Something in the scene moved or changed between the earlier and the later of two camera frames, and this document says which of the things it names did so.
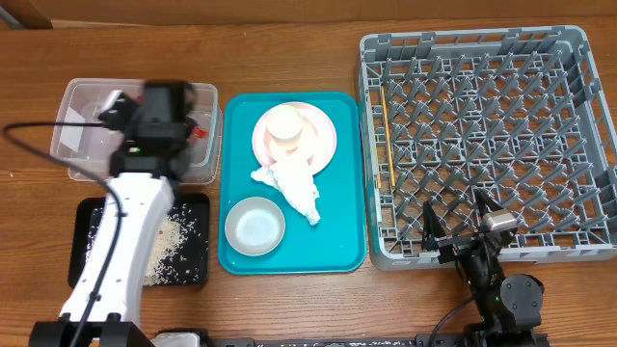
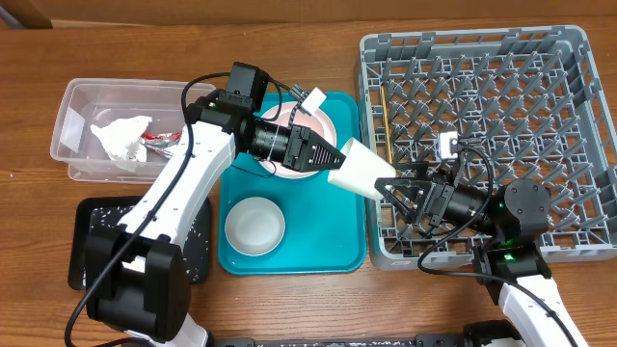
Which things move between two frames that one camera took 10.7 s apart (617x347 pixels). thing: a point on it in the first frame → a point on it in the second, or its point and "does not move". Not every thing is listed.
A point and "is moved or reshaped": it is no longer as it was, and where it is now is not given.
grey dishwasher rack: [520, 114] does not move
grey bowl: [254, 226] does not move
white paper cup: [284, 124] → [361, 169]
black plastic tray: [184, 254] does not move
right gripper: [431, 231] → [421, 190]
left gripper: [189, 131] → [302, 140]
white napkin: [294, 176] is moved or reshaped
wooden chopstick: [388, 135] does not move
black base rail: [423, 340] does not move
